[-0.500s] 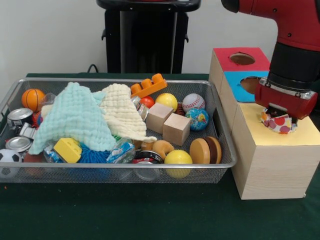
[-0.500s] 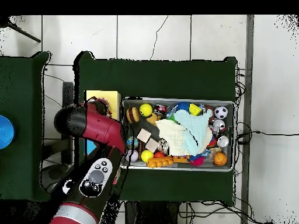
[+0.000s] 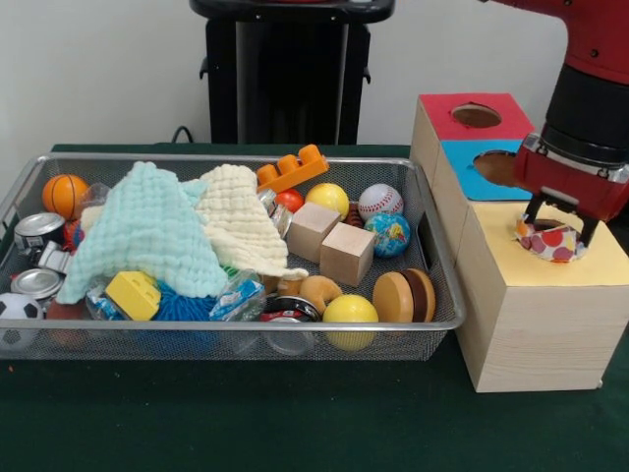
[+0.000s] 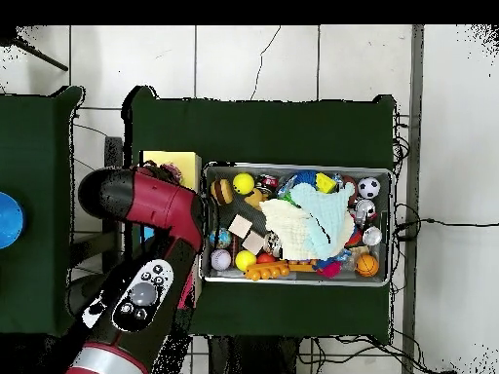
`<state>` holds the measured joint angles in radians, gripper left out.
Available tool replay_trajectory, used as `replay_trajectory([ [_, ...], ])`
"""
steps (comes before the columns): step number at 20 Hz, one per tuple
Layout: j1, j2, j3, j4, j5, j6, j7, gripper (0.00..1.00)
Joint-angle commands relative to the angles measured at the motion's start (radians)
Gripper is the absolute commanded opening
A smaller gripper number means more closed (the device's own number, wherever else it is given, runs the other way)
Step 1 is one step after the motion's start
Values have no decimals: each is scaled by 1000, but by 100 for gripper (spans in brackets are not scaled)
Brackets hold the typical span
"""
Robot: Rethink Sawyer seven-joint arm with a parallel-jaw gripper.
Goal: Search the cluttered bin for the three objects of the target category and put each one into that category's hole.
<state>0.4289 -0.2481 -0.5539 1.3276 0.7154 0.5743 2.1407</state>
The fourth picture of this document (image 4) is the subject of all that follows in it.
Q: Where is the mint green waffle cloth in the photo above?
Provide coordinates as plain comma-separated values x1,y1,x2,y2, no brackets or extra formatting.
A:
289,181,356,260

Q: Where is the multicoloured patterned cloth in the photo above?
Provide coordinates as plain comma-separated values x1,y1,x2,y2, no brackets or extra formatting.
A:
157,162,184,185

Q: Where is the wooden box with three holes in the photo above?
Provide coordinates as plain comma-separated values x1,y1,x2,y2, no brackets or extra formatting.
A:
140,150,203,309

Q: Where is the wooden cube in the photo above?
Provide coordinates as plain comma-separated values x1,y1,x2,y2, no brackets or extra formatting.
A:
242,230,266,256
227,213,253,240

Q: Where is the yellow ball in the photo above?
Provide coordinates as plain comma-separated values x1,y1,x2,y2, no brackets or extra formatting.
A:
234,249,257,273
232,171,256,196

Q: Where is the wooden toy burger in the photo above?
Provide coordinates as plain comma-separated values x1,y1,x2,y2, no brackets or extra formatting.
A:
210,177,234,206

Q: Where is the cream waffle cloth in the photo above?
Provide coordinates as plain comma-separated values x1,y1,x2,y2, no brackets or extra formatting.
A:
259,198,357,261

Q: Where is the white baseball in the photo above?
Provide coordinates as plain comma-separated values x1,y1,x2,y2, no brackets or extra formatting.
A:
211,248,232,272

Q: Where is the orange toy block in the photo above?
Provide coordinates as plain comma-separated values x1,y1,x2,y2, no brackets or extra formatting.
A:
244,261,291,281

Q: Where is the dark green tablecloth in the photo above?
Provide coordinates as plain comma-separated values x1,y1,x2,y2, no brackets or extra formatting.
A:
0,86,88,337
122,86,398,344

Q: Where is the orange toy basketball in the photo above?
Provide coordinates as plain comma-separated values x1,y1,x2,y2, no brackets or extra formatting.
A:
356,253,380,279

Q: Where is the blue round bowl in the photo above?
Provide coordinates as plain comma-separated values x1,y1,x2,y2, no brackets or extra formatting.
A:
0,191,26,250

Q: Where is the black tripod leg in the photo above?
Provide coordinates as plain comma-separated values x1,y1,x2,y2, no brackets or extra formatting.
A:
0,26,69,72

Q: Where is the silver wire mesh bin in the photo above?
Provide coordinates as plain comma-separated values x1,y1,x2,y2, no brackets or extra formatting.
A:
199,161,393,287

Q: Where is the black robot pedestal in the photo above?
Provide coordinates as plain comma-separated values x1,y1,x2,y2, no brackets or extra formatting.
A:
208,335,301,374

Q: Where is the black power cable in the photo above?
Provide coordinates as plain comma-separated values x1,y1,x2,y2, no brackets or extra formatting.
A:
393,204,499,239

